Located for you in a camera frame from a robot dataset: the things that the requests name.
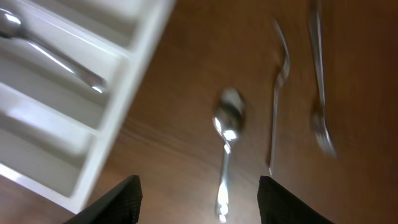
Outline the metal fork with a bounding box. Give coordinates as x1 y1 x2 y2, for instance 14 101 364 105
269 19 290 176
308 1 337 159

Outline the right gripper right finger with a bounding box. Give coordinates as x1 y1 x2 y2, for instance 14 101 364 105
257 176 333 224

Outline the white plastic cutlery tray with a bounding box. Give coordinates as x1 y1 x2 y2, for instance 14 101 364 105
1 1 175 213

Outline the large metal spoon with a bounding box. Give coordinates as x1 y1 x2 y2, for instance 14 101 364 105
212 87 245 223
1 7 108 94

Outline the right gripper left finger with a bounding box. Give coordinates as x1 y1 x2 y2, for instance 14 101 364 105
65 175 143 224

